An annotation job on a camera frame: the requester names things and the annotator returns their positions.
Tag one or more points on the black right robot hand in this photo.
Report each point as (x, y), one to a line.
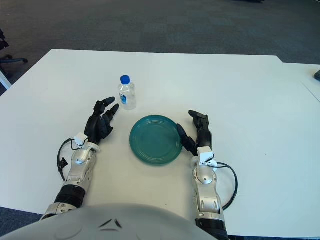
(205, 138)

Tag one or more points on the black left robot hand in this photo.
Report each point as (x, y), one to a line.
(97, 126)

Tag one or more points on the clear bottle with blue cap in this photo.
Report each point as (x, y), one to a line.
(127, 97)

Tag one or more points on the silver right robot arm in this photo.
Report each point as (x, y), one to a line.
(206, 180)

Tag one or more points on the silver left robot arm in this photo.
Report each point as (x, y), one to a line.
(80, 160)

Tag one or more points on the teal round plate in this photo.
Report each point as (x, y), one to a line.
(155, 140)

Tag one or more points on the grey robot torso shell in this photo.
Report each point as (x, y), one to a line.
(100, 225)

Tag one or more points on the white desk leg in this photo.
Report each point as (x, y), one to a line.
(5, 80)

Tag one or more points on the black office chair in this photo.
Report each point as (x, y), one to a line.
(15, 60)

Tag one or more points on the dark object on side table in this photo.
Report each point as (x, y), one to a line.
(317, 75)

